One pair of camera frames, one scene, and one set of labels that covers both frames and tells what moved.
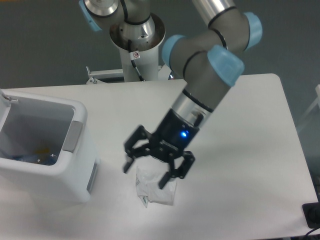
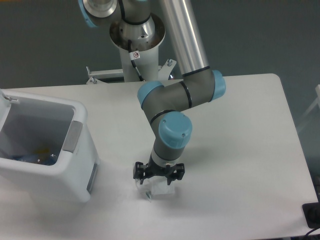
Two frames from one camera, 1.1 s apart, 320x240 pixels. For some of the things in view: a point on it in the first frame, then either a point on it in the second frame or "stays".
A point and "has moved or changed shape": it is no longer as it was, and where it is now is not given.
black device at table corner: (311, 211) stays
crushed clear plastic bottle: (49, 159) stays
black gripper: (174, 135) to (139, 171)
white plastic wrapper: (148, 181) has moved or changed shape
